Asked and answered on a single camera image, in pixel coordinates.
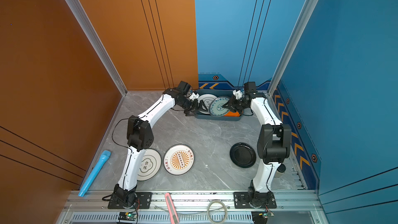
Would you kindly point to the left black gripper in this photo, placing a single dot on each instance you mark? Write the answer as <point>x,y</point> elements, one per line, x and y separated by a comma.
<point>195,108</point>

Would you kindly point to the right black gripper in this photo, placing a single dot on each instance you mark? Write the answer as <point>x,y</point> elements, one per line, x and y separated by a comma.
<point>231,106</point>

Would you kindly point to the orange plate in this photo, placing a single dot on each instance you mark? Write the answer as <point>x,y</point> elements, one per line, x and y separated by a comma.
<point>232,114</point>

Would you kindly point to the white flower plate back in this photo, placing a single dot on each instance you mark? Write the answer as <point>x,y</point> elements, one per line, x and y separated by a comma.
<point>205,101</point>

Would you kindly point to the teal patterned plate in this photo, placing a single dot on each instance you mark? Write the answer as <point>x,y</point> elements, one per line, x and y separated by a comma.
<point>219,107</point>

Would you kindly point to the black plate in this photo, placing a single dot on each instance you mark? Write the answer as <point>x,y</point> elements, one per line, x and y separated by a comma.
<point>243,155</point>

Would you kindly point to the sunburst plate front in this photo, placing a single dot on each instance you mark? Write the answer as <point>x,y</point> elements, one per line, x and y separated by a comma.
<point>178,160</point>

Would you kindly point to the large white flower plate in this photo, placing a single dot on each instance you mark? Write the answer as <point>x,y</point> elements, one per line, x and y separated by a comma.
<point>150,165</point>

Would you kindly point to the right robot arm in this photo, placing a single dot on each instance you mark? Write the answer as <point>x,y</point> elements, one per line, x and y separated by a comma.
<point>273,147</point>

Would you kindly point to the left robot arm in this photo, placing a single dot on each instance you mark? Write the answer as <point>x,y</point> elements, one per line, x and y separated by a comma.
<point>140,137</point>

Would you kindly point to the teal plastic bin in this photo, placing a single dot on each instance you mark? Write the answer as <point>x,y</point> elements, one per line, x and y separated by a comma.
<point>217,93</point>

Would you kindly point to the small jar black lid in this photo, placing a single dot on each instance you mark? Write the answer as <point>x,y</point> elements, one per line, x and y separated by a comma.
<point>281,169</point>

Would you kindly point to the blue cylindrical tube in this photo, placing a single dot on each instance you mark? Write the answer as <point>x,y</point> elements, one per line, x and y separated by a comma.
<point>92,176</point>

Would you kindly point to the pink utility knife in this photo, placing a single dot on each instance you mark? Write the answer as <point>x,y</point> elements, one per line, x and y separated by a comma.
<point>171,209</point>

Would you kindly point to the right circuit board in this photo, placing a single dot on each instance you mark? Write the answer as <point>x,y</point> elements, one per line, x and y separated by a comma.
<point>261,217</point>

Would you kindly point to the circuit board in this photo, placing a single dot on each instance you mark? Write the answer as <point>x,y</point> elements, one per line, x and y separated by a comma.
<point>127,218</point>
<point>261,217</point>

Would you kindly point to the left circuit board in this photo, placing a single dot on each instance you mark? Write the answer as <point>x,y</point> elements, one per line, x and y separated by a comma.
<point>127,218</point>

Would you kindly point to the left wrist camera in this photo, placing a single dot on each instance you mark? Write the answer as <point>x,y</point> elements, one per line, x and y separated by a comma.
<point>186,90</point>

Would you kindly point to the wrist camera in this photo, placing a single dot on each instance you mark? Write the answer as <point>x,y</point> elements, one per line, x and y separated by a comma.
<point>249,91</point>
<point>186,90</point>

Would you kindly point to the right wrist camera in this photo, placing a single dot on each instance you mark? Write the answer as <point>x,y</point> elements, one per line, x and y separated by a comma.
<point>249,91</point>

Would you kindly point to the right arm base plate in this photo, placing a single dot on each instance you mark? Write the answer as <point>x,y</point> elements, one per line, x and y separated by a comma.
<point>258,200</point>

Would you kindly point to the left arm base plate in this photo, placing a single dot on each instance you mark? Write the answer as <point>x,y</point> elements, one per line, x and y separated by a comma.
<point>143,199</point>

